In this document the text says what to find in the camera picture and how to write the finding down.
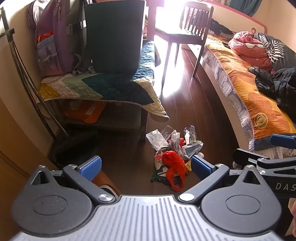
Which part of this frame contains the purple backpack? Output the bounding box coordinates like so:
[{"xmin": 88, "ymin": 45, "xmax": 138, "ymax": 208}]
[{"xmin": 28, "ymin": 0, "xmax": 80, "ymax": 75}]

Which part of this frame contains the light wooden cabinet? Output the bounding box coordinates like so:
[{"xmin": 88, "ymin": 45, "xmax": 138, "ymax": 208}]
[{"xmin": 0, "ymin": 97, "xmax": 58, "ymax": 234}]

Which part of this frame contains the grey bag with straps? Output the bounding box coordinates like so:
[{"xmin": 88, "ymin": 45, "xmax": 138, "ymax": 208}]
[{"xmin": 66, "ymin": 0, "xmax": 95, "ymax": 75}]

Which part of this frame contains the orange tray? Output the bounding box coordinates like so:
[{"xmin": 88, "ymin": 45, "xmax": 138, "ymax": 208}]
[{"xmin": 63, "ymin": 101, "xmax": 107, "ymax": 125}]

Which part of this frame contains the red foam net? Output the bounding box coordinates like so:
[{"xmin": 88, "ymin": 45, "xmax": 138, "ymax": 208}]
[{"xmin": 161, "ymin": 150, "xmax": 188, "ymax": 192}]

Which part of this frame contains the patchwork quilt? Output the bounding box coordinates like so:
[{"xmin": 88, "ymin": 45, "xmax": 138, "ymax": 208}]
[{"xmin": 38, "ymin": 40, "xmax": 171, "ymax": 123}]

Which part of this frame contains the black metal stand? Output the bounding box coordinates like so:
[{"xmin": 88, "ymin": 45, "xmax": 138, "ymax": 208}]
[{"xmin": 0, "ymin": 7, "xmax": 69, "ymax": 138}]

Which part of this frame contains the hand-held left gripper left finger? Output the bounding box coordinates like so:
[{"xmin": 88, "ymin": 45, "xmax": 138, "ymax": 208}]
[{"xmin": 28, "ymin": 156, "xmax": 116, "ymax": 204}]

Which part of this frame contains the orange leather slipper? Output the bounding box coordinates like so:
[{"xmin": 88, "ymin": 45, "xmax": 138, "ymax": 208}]
[{"xmin": 92, "ymin": 171, "xmax": 122, "ymax": 198}]

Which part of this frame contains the red striped blanket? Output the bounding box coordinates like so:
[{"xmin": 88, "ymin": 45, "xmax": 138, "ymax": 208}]
[{"xmin": 228, "ymin": 31, "xmax": 274, "ymax": 74}]

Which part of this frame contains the low bench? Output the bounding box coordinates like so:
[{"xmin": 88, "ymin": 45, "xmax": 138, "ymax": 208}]
[{"xmin": 42, "ymin": 39, "xmax": 162, "ymax": 142}]

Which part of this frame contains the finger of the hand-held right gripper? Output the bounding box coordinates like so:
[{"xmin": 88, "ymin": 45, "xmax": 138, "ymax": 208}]
[
  {"xmin": 232, "ymin": 148, "xmax": 296, "ymax": 175},
  {"xmin": 270, "ymin": 134, "xmax": 296, "ymax": 149}
]

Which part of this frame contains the dark clothes heap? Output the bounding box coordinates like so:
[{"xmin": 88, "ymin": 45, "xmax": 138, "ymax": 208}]
[{"xmin": 209, "ymin": 18, "xmax": 237, "ymax": 37}]

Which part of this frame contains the floral printed wrapper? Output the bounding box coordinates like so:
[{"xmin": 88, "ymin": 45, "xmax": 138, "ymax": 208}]
[{"xmin": 154, "ymin": 150, "xmax": 167, "ymax": 168}]

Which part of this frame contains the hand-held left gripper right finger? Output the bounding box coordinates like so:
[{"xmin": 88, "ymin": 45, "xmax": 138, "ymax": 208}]
[{"xmin": 179, "ymin": 155, "xmax": 270, "ymax": 202}]

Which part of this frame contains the black jacket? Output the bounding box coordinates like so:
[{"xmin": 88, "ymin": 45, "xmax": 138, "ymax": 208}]
[{"xmin": 247, "ymin": 67, "xmax": 296, "ymax": 112}]

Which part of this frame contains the teal cloth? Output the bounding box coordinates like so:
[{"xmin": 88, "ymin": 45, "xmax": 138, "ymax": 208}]
[{"xmin": 228, "ymin": 0, "xmax": 263, "ymax": 17}]

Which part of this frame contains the dark wooden chair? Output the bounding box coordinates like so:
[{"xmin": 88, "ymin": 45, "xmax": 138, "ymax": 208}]
[{"xmin": 154, "ymin": 2, "xmax": 214, "ymax": 87}]

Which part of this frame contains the black white leaf-print garment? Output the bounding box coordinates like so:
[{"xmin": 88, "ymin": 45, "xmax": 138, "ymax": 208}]
[{"xmin": 254, "ymin": 32, "xmax": 296, "ymax": 73}]

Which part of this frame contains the green wrapper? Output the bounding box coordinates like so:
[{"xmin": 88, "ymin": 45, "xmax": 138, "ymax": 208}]
[{"xmin": 151, "ymin": 169, "xmax": 173, "ymax": 186}]

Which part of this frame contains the purple crumpled wrapper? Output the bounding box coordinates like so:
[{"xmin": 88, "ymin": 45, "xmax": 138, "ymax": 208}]
[{"xmin": 183, "ymin": 125, "xmax": 197, "ymax": 144}]

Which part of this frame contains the orange bedspread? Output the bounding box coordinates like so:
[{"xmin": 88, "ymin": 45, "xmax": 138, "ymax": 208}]
[{"xmin": 202, "ymin": 35, "xmax": 296, "ymax": 154}]

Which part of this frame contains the clear plastic wrapper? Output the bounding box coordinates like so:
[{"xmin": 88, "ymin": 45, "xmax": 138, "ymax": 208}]
[{"xmin": 160, "ymin": 125, "xmax": 177, "ymax": 141}]

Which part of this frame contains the white crumpled paper bag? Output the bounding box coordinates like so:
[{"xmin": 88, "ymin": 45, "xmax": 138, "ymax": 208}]
[{"xmin": 146, "ymin": 129, "xmax": 172, "ymax": 151}]

